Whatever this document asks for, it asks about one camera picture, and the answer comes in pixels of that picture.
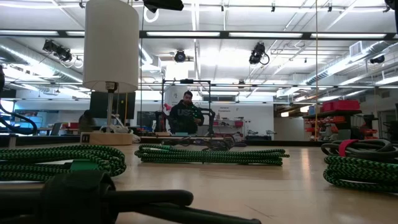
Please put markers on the black monitor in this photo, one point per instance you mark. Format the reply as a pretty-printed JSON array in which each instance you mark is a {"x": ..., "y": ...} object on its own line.
[{"x": 99, "y": 105}]

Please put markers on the silver ceiling air duct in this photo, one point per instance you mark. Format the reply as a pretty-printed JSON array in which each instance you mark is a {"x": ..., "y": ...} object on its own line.
[
  {"x": 18, "y": 59},
  {"x": 367, "y": 51}
]

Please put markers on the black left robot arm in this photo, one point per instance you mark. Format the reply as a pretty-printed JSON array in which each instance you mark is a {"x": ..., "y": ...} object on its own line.
[{"x": 1, "y": 79}]

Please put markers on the person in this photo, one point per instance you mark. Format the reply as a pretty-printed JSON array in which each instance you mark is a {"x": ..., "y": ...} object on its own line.
[
  {"x": 86, "y": 123},
  {"x": 185, "y": 118}
]

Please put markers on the red bin storage shelf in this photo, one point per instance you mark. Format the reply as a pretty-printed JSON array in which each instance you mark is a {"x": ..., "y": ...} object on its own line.
[{"x": 340, "y": 105}]

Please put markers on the black ceiling spotlight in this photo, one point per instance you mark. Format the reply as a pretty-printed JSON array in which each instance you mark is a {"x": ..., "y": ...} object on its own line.
[
  {"x": 179, "y": 56},
  {"x": 377, "y": 59},
  {"x": 59, "y": 51},
  {"x": 256, "y": 54}
]

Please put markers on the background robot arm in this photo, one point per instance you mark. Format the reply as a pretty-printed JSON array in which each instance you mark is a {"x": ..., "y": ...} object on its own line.
[
  {"x": 160, "y": 121},
  {"x": 209, "y": 116}
]

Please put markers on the black overhead light bar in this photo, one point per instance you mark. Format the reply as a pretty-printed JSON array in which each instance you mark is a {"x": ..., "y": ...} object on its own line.
[{"x": 224, "y": 34}]

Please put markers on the white shade table lamp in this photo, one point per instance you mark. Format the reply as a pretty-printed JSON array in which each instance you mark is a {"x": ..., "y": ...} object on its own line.
[{"x": 110, "y": 46}]

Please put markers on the small red bin rack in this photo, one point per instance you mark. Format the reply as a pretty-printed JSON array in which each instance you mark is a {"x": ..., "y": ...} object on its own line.
[{"x": 237, "y": 124}]

